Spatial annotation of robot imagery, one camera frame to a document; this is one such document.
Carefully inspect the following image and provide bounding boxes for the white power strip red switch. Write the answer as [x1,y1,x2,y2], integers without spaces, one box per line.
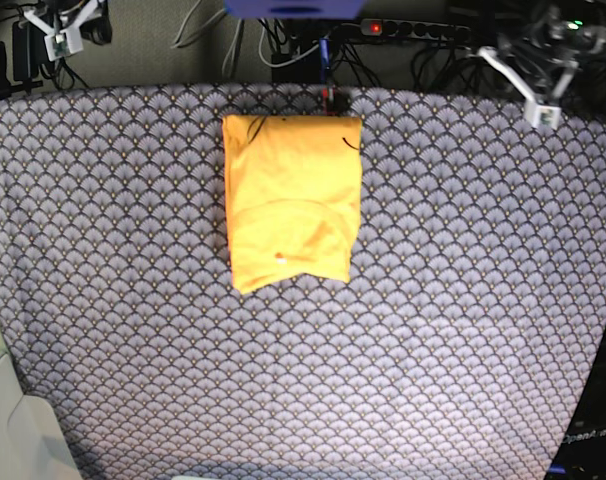
[360,18,471,40]

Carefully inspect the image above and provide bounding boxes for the red black table clamp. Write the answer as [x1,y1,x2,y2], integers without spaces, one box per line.
[322,85,351,116]

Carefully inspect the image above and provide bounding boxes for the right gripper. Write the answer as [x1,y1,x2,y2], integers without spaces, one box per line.
[52,0,111,44]

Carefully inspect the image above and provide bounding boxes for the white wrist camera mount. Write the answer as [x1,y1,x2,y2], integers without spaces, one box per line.
[24,1,92,62]
[477,46,579,129]

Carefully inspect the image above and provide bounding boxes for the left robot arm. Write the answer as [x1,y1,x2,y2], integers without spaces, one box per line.
[496,1,606,101]

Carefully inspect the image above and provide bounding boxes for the white plastic bin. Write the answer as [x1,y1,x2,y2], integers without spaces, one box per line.
[0,330,81,479]

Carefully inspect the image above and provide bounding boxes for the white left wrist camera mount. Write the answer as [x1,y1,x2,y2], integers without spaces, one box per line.
[477,46,579,129]

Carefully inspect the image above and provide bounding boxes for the blue fan-patterned tablecloth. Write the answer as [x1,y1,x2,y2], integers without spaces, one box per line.
[0,85,606,479]

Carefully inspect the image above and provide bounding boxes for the blue box at top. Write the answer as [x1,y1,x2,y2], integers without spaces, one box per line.
[225,0,365,20]

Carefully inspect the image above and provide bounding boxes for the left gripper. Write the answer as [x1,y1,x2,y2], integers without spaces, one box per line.
[497,4,606,95]

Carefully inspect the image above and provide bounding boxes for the black cable bundle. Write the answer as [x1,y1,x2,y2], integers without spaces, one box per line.
[172,9,484,86]

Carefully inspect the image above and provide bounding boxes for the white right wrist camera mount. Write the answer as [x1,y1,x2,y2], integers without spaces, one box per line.
[24,1,92,62]

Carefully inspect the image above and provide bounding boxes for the black OpenArm labelled case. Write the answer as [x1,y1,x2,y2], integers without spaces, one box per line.
[545,328,606,479]

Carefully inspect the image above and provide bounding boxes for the yellow T-shirt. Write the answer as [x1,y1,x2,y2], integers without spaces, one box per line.
[222,115,363,294]

